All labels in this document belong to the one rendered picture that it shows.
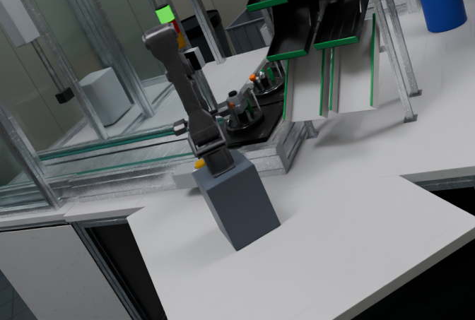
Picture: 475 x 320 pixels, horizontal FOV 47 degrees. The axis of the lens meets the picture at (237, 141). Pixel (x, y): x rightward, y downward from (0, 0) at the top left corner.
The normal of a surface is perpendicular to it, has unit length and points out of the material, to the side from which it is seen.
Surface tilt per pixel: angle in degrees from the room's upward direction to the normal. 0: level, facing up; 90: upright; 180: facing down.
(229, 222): 90
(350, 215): 0
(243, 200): 90
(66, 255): 90
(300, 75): 45
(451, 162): 0
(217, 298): 0
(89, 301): 90
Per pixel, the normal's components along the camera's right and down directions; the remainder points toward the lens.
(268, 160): -0.35, 0.53
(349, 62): -0.61, -0.21
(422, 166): -0.37, -0.84
